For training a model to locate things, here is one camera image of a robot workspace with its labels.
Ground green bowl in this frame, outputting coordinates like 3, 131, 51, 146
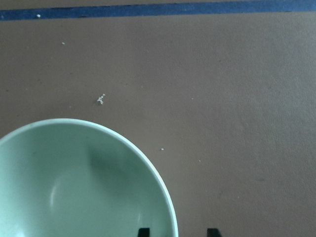
0, 118, 179, 237

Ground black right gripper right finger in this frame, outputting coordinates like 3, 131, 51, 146
207, 228, 221, 237

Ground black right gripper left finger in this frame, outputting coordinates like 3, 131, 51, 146
137, 228, 150, 237

